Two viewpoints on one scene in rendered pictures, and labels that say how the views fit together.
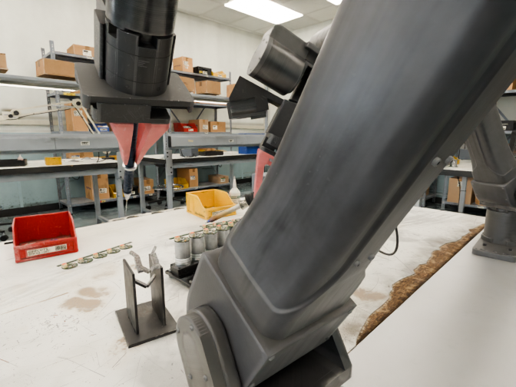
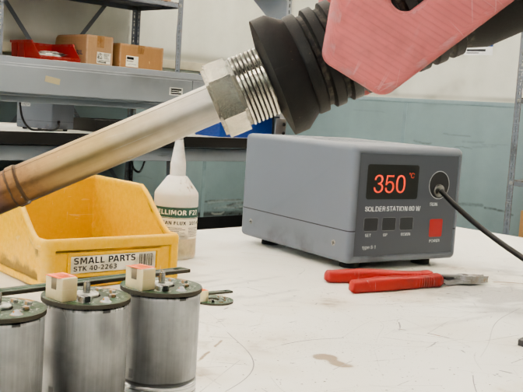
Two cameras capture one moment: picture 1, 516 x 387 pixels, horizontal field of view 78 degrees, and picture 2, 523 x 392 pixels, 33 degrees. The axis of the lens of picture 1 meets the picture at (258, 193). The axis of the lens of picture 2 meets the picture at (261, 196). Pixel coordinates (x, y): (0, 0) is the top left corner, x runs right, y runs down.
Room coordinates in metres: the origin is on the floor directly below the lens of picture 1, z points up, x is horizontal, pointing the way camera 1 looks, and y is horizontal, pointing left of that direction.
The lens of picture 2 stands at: (0.30, 0.02, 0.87)
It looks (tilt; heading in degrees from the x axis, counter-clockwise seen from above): 6 degrees down; 359
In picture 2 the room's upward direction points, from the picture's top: 4 degrees clockwise
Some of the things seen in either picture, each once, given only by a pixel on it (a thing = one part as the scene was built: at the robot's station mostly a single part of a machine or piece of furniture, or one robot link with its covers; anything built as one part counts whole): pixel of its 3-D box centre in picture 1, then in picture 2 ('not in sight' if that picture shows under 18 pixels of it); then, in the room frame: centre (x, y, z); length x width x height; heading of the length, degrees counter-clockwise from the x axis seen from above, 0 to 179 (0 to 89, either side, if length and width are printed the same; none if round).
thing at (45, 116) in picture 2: (189, 151); (45, 115); (3.30, 0.71, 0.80); 0.15 x 0.12 x 0.10; 64
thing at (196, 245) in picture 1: (196, 249); not in sight; (0.50, 0.10, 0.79); 0.02 x 0.02 x 0.05
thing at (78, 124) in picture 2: (210, 153); (110, 125); (3.51, 0.52, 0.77); 0.24 x 0.16 x 0.04; 133
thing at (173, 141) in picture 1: (223, 141); (154, 92); (3.43, 0.36, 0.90); 1.30 x 0.06 x 0.12; 135
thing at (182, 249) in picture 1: (183, 253); not in sight; (0.48, 0.12, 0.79); 0.02 x 0.02 x 0.05
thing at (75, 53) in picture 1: (106, 129); not in sight; (4.34, 2.03, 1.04); 1.20 x 0.45 x 2.08; 135
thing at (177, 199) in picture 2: (234, 192); (177, 191); (0.97, 0.07, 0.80); 0.03 x 0.03 x 0.10
